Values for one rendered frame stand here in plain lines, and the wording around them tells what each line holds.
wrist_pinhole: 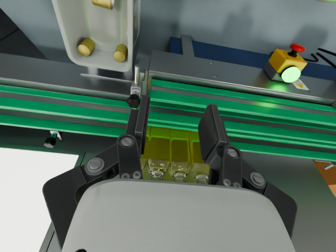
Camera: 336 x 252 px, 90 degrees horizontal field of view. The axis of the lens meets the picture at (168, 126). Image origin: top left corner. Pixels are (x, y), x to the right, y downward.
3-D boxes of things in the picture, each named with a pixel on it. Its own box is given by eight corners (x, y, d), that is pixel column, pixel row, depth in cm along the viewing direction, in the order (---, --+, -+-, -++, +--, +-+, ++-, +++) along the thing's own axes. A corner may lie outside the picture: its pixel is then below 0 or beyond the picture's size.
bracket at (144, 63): (137, 84, 55) (133, 97, 51) (137, 56, 48) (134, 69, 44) (147, 85, 56) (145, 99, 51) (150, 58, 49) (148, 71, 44)
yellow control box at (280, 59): (262, 67, 57) (270, 80, 52) (276, 45, 51) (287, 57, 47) (281, 70, 58) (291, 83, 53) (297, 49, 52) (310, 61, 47)
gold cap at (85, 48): (96, 42, 50) (91, 48, 47) (93, 52, 52) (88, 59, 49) (83, 35, 48) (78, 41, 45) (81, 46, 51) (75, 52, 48)
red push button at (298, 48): (287, 58, 48) (296, 47, 46) (281, 52, 51) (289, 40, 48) (300, 61, 49) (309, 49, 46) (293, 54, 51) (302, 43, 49)
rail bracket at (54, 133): (65, 122, 61) (48, 154, 52) (59, 109, 56) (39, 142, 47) (77, 124, 62) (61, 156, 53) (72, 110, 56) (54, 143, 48)
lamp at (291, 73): (276, 77, 51) (281, 83, 49) (287, 64, 48) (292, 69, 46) (290, 79, 52) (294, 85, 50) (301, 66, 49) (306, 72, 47)
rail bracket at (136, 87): (134, 102, 52) (126, 134, 44) (135, 48, 39) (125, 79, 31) (143, 103, 52) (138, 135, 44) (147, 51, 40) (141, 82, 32)
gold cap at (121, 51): (119, 56, 53) (116, 63, 50) (114, 45, 50) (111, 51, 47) (129, 54, 52) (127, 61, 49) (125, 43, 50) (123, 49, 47)
